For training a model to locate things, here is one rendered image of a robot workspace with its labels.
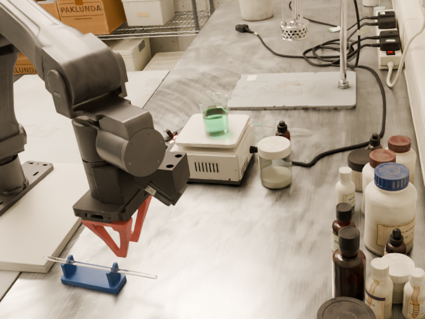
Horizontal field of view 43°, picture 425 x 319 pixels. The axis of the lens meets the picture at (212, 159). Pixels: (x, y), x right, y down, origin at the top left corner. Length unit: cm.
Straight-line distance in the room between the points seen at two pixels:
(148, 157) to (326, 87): 81
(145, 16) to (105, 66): 264
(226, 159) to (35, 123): 61
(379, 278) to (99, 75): 42
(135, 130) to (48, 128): 82
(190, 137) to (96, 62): 42
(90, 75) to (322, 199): 50
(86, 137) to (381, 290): 41
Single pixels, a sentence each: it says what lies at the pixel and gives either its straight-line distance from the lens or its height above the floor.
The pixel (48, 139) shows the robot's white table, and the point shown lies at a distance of 134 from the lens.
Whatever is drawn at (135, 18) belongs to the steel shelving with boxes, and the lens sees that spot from 332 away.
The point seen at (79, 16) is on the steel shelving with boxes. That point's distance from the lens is 333.
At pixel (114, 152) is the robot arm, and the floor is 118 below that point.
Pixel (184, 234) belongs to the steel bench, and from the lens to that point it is 92.
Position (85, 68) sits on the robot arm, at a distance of 63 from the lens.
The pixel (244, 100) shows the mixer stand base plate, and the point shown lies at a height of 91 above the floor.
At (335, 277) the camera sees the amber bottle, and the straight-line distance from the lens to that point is 75.
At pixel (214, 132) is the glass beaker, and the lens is 99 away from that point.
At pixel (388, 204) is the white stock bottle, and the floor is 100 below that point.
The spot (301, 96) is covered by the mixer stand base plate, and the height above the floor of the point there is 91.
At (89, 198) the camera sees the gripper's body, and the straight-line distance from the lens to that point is 72.
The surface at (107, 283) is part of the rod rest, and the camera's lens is 85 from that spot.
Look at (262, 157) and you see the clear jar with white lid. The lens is 97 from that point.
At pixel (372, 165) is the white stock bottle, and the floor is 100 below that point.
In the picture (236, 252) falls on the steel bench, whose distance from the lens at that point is 87.
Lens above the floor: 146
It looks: 30 degrees down
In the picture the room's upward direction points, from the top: 8 degrees counter-clockwise
